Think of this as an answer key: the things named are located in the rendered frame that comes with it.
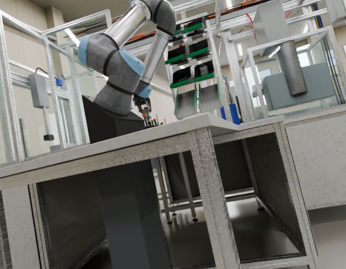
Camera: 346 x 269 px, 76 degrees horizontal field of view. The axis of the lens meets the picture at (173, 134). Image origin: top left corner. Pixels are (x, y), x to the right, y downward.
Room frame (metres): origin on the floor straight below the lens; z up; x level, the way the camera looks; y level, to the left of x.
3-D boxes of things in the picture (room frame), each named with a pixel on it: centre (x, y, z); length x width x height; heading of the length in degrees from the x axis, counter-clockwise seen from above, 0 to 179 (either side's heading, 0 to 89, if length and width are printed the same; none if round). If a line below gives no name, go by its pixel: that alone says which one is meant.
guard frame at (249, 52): (2.06, -1.18, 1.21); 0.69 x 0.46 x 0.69; 80
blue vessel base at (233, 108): (2.15, -0.58, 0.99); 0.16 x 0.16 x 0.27
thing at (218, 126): (0.96, 0.21, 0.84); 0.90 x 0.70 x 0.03; 69
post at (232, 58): (2.41, -0.83, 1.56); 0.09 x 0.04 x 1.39; 80
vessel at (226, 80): (2.15, -0.58, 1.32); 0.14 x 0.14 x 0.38
